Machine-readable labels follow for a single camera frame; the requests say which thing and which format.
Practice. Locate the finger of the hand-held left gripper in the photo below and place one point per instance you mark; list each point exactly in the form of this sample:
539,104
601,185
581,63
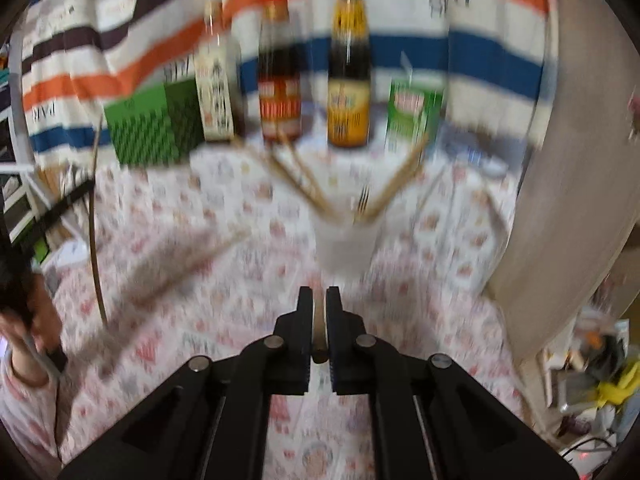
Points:
60,205

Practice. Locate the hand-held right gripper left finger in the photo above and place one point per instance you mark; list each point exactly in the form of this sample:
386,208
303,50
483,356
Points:
306,310

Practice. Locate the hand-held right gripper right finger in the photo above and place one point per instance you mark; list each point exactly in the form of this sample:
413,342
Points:
334,310

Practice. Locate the wooden chopstick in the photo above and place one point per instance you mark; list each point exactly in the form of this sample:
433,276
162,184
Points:
92,240
387,200
305,175
319,340
407,162
280,177

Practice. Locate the clear plastic cup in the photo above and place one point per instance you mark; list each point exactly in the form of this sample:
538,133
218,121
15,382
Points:
345,250

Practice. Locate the metal fork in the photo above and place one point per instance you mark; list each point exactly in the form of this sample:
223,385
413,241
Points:
362,200

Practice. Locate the person's left hand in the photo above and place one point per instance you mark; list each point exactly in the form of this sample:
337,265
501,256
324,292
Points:
25,345

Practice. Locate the printed tablecloth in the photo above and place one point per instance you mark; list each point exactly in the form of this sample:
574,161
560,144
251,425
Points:
200,335

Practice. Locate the green checkered box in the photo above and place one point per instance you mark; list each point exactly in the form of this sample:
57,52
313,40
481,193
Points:
150,125

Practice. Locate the pale bottle white label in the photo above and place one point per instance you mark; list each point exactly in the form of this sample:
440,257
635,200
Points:
215,100

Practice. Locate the dark sauce bottle yellow label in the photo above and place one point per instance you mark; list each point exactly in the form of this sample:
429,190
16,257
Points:
348,110

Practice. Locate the dark sauce bottle red cap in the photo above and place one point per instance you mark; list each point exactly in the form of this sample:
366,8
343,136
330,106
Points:
280,110

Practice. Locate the green drink carton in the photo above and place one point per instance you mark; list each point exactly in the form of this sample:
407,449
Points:
410,115

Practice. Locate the blue white packet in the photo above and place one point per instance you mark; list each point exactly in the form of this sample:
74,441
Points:
475,155

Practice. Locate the beige wooden panel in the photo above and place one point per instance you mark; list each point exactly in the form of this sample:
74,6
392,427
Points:
565,185

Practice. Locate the striped blanket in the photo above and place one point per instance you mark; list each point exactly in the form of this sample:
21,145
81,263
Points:
475,60

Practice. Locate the yellow plastic item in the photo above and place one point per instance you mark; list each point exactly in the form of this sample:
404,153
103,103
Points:
617,385

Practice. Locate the white shelf frame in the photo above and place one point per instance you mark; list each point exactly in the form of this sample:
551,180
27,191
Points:
15,180

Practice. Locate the white curved rail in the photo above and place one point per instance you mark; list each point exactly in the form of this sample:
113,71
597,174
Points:
17,85

